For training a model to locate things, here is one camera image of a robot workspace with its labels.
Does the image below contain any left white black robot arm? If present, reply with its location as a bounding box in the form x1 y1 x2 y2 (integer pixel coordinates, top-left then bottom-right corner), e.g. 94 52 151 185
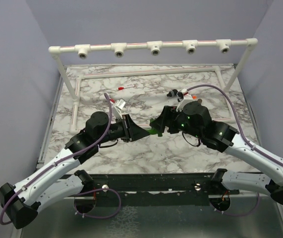
0 111 149 229

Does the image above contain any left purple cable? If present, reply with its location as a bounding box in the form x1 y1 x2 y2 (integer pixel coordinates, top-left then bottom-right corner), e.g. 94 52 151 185
0 93 114 226

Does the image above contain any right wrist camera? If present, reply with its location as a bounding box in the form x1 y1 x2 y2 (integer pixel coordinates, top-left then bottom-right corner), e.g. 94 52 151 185
176 89 194 112

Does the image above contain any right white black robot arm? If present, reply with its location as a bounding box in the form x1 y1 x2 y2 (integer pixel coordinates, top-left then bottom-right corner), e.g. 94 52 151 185
150 101 283 205

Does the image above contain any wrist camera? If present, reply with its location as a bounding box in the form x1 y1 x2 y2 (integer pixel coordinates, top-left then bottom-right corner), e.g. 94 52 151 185
176 89 194 112
112 99 126 119

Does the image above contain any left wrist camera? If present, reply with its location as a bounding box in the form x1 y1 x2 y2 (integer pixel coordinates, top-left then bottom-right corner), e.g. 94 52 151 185
112 99 126 119

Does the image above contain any black grey faucet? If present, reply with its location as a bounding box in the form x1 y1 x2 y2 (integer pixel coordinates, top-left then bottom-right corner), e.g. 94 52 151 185
167 89 178 98

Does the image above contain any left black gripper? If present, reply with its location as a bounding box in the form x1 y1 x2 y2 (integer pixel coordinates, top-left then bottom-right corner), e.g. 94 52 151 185
97 114 150 145

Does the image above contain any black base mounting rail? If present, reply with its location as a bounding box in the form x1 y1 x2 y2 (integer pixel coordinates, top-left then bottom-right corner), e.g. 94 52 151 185
74 173 239 207

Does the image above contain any purple cable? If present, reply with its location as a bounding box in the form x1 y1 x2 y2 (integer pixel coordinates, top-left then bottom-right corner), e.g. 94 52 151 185
185 84 283 174
0 93 114 226

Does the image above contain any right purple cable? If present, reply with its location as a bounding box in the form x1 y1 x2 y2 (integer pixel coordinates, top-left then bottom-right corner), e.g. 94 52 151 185
185 84 283 174

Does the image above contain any white PVC pipe rack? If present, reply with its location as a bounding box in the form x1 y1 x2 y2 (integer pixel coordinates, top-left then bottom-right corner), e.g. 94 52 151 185
48 38 258 134

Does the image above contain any red capped white pen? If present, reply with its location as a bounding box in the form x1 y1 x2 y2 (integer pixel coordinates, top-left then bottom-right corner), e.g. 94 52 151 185
117 85 136 91

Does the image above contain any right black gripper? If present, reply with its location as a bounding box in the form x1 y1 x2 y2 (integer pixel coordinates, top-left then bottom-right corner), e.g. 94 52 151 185
150 105 203 139

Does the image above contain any green plastic water faucet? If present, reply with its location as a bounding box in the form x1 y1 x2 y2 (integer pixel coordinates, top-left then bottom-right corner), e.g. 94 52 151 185
147 118 164 137

